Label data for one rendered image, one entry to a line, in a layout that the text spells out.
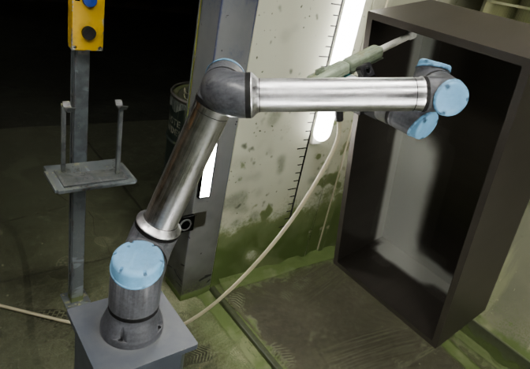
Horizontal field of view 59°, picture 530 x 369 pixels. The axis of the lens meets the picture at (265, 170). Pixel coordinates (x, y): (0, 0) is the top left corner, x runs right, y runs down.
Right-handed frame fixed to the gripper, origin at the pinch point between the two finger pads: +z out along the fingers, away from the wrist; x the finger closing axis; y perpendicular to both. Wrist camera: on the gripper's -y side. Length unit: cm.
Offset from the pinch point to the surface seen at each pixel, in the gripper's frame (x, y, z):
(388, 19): 25.1, -10.7, 1.0
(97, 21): -48, -15, 78
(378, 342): 7, 154, -19
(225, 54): -6, 10, 61
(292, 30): 30, 12, 60
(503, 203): 27, 41, -51
